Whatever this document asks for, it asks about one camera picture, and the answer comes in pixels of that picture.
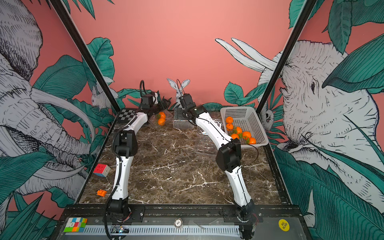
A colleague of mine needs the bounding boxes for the clear clamshell container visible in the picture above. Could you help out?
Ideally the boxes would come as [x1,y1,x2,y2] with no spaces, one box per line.
[173,108,195,130]
[149,110,173,128]

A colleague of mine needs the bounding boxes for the white perforated plastic basket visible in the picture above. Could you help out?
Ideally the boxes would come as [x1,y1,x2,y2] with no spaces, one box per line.
[220,106,269,149]

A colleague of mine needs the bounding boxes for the orange with leaf centre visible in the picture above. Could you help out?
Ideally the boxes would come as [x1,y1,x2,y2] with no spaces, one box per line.
[242,132,252,140]

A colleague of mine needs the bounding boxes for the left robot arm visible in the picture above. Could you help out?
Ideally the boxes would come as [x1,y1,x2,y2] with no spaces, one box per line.
[106,80,168,222]

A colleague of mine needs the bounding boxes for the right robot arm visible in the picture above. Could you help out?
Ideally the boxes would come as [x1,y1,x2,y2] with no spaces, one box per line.
[182,103,255,223]

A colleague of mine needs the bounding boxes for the black white checkerboard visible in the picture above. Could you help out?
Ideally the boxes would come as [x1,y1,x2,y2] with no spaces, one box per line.
[117,108,137,123]

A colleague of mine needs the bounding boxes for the rubik cube on table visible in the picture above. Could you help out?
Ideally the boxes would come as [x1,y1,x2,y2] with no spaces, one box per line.
[93,164,111,178]

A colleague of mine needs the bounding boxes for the small orange block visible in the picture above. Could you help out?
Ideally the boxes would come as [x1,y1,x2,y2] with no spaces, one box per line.
[97,190,107,198]

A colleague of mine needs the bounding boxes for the yellow round sticker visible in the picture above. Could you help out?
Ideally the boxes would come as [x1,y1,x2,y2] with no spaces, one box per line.
[279,219,290,232]

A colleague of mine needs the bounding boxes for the colourful rubik cube front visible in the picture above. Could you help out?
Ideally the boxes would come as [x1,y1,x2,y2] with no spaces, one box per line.
[64,217,88,233]

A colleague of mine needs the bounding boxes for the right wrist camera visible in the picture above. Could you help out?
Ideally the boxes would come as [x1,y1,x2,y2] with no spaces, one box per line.
[179,94,196,111]

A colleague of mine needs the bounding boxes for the white slotted cable duct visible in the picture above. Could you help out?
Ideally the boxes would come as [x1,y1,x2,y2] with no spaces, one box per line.
[64,224,241,237]

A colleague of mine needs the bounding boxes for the black front rail frame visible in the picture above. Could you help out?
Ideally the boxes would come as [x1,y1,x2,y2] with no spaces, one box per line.
[51,204,311,240]

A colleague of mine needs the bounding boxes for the left black frame post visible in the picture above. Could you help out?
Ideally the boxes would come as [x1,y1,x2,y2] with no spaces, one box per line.
[49,0,121,113]

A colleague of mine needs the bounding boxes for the black frame post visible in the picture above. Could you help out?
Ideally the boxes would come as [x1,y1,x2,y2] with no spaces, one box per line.
[256,0,317,114]
[49,0,121,113]

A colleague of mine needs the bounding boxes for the right black frame post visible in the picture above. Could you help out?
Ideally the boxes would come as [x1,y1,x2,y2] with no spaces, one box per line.
[256,0,317,114]

